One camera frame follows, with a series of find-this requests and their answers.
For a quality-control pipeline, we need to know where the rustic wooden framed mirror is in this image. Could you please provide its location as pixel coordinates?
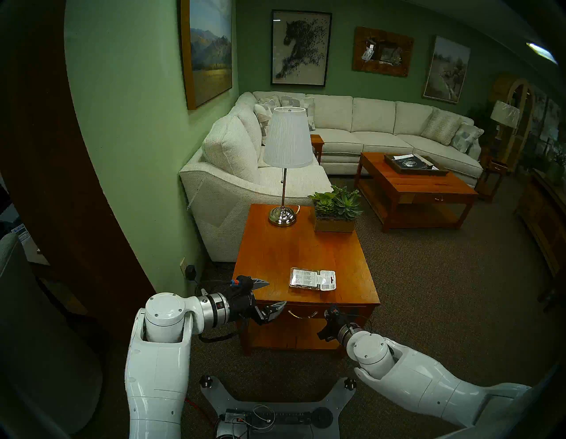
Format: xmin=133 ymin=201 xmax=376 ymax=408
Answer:
xmin=352 ymin=27 xmax=415 ymax=78

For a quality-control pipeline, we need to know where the orange wooden coffee table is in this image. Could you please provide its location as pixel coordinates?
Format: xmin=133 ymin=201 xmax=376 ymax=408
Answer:
xmin=355 ymin=152 xmax=479 ymax=233

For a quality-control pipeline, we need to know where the black power strip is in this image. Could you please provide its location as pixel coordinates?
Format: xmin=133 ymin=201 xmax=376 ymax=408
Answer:
xmin=226 ymin=409 xmax=312 ymax=425

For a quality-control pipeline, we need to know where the grey upholstered chair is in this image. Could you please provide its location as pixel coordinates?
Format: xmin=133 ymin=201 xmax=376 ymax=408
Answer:
xmin=0 ymin=232 xmax=104 ymax=434

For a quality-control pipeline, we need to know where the clear plastic blister package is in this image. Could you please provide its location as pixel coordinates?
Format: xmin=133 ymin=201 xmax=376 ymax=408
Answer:
xmin=290 ymin=267 xmax=337 ymax=291

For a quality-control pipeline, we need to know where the orange wooden end table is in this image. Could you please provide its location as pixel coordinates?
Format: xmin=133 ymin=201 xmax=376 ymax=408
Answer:
xmin=233 ymin=204 xmax=381 ymax=357

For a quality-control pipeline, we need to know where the dark wooden tray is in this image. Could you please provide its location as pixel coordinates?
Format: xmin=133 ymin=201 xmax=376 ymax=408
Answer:
xmin=384 ymin=154 xmax=450 ymax=176

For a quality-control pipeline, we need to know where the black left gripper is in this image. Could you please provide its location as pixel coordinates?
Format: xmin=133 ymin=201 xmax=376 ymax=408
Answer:
xmin=226 ymin=275 xmax=287 ymax=324

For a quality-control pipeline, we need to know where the mountain landscape painting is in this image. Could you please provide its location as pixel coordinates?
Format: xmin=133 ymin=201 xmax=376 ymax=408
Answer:
xmin=180 ymin=0 xmax=233 ymax=110

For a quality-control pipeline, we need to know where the small grey patterned pillow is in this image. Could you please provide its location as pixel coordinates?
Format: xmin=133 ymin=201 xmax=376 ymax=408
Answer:
xmin=256 ymin=95 xmax=282 ymax=135

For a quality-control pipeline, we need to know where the red cable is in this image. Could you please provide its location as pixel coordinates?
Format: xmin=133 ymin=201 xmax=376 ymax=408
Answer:
xmin=186 ymin=397 xmax=215 ymax=425

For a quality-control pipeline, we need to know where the cream sectional sofa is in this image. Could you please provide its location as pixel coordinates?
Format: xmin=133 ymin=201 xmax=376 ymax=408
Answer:
xmin=179 ymin=91 xmax=484 ymax=262

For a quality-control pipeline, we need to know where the table lamp white pleated shade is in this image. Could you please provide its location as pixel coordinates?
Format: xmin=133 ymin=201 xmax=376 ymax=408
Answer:
xmin=263 ymin=107 xmax=314 ymax=228

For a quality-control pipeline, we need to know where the potted green plant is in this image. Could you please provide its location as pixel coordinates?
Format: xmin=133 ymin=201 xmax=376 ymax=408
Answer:
xmin=546 ymin=146 xmax=566 ymax=184

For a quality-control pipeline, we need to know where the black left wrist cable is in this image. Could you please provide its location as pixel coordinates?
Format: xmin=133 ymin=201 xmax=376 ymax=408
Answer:
xmin=197 ymin=319 xmax=246 ymax=343

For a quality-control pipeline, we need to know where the brown wooden sideboard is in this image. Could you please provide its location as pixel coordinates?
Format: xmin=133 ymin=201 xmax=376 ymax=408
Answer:
xmin=515 ymin=170 xmax=566 ymax=277

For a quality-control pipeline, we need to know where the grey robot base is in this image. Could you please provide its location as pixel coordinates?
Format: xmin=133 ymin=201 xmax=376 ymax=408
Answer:
xmin=199 ymin=375 xmax=357 ymax=439

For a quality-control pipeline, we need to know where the beige striped pillow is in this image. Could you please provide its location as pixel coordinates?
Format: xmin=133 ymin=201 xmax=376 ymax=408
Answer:
xmin=421 ymin=108 xmax=463 ymax=146

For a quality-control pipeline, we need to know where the succulent plant in wooden box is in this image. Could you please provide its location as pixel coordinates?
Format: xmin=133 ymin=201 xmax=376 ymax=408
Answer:
xmin=308 ymin=186 xmax=364 ymax=233

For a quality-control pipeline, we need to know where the black book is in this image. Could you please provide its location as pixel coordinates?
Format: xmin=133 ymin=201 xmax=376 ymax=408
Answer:
xmin=394 ymin=154 xmax=433 ymax=169

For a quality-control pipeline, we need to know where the tree landscape painting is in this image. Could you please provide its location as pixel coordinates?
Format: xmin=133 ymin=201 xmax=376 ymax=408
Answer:
xmin=422 ymin=35 xmax=471 ymax=104

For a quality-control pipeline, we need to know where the lamp with wrapped white shade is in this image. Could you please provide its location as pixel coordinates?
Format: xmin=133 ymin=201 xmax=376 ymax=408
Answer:
xmin=490 ymin=100 xmax=521 ymax=142

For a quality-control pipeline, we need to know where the arched light wooden cabinet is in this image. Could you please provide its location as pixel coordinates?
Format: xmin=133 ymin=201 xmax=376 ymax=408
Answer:
xmin=491 ymin=74 xmax=535 ymax=172

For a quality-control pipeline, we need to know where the dark wooden side table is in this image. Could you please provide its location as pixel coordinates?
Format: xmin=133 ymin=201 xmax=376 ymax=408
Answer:
xmin=475 ymin=153 xmax=509 ymax=203

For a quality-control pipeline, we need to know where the black framed horse artwork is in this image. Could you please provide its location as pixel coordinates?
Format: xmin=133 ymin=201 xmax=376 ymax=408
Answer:
xmin=271 ymin=10 xmax=333 ymax=87

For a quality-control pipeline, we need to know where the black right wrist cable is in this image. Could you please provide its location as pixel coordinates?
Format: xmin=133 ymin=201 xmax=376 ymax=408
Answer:
xmin=343 ymin=313 xmax=372 ymax=335

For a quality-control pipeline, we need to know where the wooden drawer with metal handle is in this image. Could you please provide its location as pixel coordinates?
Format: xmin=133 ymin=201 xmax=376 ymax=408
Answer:
xmin=256 ymin=304 xmax=370 ymax=320

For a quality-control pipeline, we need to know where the dark brown wooden door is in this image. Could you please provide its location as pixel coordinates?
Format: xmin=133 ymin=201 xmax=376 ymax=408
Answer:
xmin=0 ymin=9 xmax=155 ymax=341

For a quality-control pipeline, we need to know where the grey patch patterned pillow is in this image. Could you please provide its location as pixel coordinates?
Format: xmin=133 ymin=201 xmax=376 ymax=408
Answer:
xmin=282 ymin=95 xmax=315 ymax=131
xmin=450 ymin=123 xmax=485 ymax=154

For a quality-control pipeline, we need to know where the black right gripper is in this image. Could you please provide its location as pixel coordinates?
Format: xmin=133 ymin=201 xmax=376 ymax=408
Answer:
xmin=317 ymin=305 xmax=351 ymax=343

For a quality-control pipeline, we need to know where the ceiling light panel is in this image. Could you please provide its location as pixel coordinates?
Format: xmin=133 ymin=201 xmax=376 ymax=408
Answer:
xmin=526 ymin=42 xmax=558 ymax=65

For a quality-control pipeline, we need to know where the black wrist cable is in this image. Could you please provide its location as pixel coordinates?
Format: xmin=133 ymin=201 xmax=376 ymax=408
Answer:
xmin=197 ymin=319 xmax=246 ymax=343
xmin=343 ymin=313 xmax=372 ymax=335

